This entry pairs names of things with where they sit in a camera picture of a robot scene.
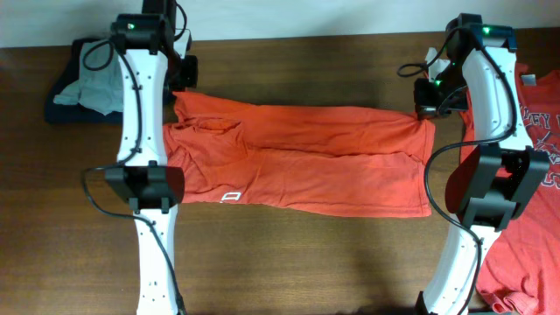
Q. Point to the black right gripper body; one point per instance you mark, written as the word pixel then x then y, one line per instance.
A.
pixel 439 97

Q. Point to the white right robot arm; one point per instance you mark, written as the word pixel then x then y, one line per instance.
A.
pixel 495 182

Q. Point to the orange Fram t-shirt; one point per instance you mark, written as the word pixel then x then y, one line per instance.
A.
pixel 338 161

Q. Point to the red soccer t-shirt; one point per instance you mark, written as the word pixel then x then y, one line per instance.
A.
pixel 521 270

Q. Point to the dark navy folded garment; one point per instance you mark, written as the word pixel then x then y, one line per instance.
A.
pixel 58 114

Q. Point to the light grey folded shirt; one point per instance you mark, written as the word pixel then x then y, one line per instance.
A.
pixel 99 85

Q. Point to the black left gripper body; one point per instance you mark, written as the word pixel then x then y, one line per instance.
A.
pixel 183 73

